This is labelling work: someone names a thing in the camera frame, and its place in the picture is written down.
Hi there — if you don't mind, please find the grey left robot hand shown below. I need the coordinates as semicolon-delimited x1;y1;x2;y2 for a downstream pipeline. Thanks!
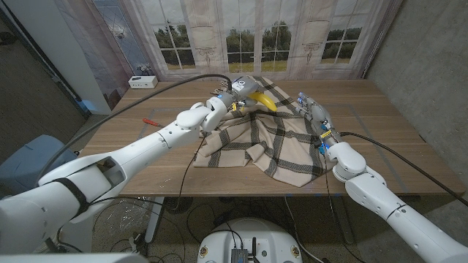
219;75;263;110

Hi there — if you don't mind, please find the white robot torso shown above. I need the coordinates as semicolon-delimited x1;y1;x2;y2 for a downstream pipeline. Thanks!
197;218;303;263

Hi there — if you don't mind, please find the white power strip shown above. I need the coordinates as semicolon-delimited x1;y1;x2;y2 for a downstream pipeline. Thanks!
127;75;159;90

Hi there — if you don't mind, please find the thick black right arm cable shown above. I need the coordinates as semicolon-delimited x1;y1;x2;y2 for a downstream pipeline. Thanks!
339;131;468;207

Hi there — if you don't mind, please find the printed window backdrop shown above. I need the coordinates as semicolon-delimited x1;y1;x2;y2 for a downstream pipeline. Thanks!
53;0;404;110

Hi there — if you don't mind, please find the beige plaid scarf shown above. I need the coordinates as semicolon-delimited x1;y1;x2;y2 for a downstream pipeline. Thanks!
192;75;337;188

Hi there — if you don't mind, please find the black round floor device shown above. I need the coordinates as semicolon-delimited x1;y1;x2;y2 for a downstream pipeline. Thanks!
163;197;194;216

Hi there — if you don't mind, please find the yellow banana-shaped toy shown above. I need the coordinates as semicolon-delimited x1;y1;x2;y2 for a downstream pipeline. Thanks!
247;91;279;113

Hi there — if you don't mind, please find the white table leg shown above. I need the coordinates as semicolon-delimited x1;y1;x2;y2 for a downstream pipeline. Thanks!
145;197;165;244

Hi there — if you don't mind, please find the white robot body cover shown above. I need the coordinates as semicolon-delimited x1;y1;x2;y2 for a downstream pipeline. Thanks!
0;252;149;263

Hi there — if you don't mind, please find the red-handled metal fork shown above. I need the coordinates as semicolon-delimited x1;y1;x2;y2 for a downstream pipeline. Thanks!
142;117;165;129

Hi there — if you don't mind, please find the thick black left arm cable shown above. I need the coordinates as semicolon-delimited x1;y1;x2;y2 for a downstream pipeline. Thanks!
34;73;234;183

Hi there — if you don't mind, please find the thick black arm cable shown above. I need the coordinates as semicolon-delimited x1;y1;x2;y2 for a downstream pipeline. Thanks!
34;73;234;183
339;131;468;207

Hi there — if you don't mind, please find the grey table leg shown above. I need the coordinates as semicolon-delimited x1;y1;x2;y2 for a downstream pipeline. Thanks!
331;197;355;245

